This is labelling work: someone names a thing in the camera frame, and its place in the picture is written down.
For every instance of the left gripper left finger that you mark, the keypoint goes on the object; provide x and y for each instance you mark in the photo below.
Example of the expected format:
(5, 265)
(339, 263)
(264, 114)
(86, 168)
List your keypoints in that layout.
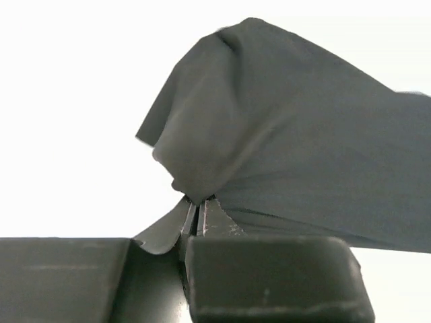
(99, 279)

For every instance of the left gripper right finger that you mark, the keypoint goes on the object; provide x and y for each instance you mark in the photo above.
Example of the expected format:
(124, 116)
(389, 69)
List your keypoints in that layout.
(233, 277)

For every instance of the black trousers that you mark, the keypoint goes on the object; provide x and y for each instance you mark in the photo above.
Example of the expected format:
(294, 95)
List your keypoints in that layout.
(292, 139)

